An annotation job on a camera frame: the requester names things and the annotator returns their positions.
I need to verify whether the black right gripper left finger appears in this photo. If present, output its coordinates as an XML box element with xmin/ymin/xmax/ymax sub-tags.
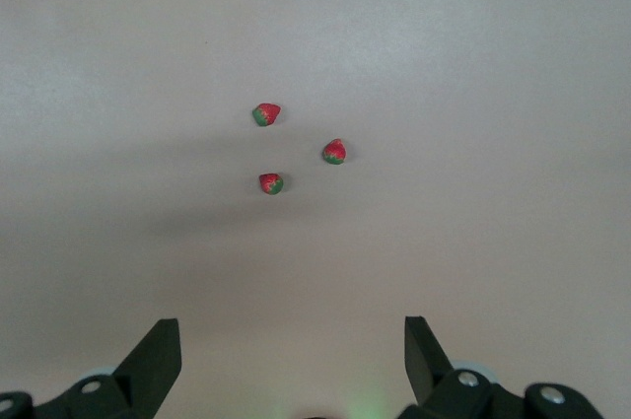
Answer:
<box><xmin>0</xmin><ymin>317</ymin><xmax>182</xmax><ymax>419</ymax></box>

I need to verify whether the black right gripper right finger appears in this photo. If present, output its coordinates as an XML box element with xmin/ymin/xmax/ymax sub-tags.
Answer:
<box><xmin>398</xmin><ymin>314</ymin><xmax>605</xmax><ymax>419</ymax></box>

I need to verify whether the red toy strawberry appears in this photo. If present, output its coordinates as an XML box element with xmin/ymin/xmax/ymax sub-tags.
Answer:
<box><xmin>258</xmin><ymin>172</ymin><xmax>285</xmax><ymax>197</ymax></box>
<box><xmin>251</xmin><ymin>102</ymin><xmax>282</xmax><ymax>128</ymax></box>
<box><xmin>321</xmin><ymin>138</ymin><xmax>347</xmax><ymax>167</ymax></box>

